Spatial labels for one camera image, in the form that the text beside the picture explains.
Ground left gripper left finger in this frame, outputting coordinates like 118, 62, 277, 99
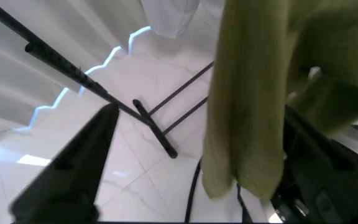
9, 102, 120, 223

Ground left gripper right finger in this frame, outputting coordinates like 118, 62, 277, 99
283, 105, 358, 223

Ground olive green garment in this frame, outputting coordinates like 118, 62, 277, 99
201, 0, 358, 200

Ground pale grey shorts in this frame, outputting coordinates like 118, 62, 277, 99
140, 0, 200, 40

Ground black clothes rack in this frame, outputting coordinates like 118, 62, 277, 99
0, 0, 214, 159

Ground white curtain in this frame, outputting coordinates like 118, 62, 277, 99
0, 0, 150, 131

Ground black cable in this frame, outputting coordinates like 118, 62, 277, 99
184, 158, 202, 223

